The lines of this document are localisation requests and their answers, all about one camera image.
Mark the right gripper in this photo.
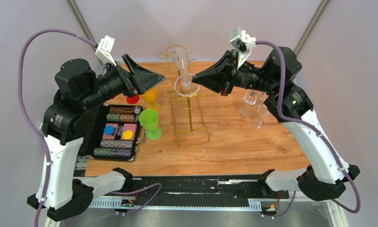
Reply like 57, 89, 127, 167
191, 48, 277, 96

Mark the orange wine glass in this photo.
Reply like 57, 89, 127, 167
141, 87, 161, 112

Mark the clear dealer button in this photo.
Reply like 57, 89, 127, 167
116, 125, 123, 135

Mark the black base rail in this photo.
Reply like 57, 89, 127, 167
90, 175, 294, 212

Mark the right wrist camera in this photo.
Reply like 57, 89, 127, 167
230, 26, 256, 69

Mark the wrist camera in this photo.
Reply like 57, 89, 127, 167
230, 26, 256, 69
95, 35, 117, 66

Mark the green wine glass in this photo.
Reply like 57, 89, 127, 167
139, 109, 162, 140

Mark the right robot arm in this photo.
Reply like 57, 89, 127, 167
194, 47, 360, 201

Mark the clear wine glass front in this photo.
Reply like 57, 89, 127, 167
253, 92, 268, 114

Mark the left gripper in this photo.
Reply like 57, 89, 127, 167
80, 53, 165, 110

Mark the red wine glass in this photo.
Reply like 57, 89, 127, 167
126, 95, 140, 105

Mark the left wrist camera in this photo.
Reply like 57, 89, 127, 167
95, 35, 117, 66

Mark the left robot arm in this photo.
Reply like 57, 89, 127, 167
27, 54, 166, 222

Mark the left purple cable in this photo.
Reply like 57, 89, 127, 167
18, 28, 162, 227

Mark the clear wine glass rearmost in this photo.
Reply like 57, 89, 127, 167
172, 46, 200, 97

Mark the blue round chip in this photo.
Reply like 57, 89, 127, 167
104, 125, 115, 135

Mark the yellow round chip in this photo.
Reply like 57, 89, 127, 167
122, 130, 133, 140

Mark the gold wire glass rack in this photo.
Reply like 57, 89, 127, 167
158, 44, 211, 148

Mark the black poker chip case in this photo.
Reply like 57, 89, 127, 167
78, 105, 145, 162

